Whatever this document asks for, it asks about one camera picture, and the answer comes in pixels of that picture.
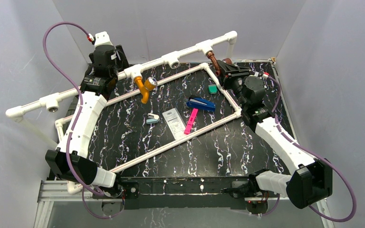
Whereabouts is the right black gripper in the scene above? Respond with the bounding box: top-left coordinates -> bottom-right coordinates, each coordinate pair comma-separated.
215,60 -> 252,109

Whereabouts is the brown plastic faucet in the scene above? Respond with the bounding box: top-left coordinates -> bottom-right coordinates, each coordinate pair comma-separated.
205,50 -> 232,76

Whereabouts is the white PVC pipe frame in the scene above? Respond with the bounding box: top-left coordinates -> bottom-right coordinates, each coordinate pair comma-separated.
5,31 -> 241,195

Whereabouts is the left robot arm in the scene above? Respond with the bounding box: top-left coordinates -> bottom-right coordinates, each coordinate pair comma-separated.
45,45 -> 129,198

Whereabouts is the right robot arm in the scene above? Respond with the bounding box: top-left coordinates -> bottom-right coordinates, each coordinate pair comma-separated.
216,60 -> 333,209

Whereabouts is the teal green eraser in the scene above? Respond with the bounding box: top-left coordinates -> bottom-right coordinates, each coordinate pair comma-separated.
208,85 -> 218,95

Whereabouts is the blue stapler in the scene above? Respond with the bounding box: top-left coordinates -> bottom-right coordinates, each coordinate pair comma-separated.
186,96 -> 216,112

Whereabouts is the orange plastic faucet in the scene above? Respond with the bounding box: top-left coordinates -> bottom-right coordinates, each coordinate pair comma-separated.
134,76 -> 158,104

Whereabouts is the pink plastic clip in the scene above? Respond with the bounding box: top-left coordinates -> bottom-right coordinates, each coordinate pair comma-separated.
184,108 -> 199,135

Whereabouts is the white barcode label tag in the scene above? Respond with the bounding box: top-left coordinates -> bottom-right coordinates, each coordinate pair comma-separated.
162,108 -> 186,140

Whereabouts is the small white teal clip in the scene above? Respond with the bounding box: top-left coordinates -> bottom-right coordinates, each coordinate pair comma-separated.
145,113 -> 160,124

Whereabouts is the black front base bar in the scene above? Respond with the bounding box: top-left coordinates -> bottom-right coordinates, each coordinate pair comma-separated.
121,177 -> 254,209

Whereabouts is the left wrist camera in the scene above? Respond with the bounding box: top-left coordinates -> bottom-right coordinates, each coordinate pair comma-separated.
87,31 -> 113,47

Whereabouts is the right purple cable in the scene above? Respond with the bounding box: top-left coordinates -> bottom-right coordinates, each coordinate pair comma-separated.
261,74 -> 357,223

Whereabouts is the aluminium frame rail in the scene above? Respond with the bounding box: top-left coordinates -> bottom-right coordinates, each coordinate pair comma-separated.
34,63 -> 335,228

